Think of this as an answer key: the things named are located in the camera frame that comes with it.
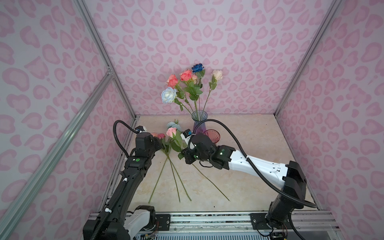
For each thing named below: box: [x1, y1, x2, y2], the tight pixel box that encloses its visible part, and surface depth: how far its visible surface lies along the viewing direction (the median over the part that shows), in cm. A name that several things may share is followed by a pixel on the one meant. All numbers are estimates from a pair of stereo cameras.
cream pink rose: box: [201, 69, 223, 113], surface depth 88 cm
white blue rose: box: [161, 87, 193, 116], surface depth 71 cm
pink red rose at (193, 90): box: [179, 69, 203, 115], surface depth 84 cm
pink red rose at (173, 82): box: [167, 74, 194, 115], surface depth 80 cm
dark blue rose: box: [191, 63, 206, 80], surface depth 88 cm
